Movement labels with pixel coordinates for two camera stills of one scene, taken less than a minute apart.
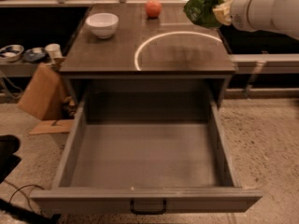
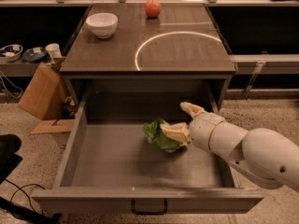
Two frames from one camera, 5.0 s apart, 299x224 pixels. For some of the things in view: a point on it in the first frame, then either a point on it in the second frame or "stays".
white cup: (54, 49) stays
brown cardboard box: (44, 97) stays
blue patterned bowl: (10, 53) stays
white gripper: (244, 11) to (202, 130)
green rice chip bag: (199, 8) to (154, 133)
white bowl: (103, 24) stays
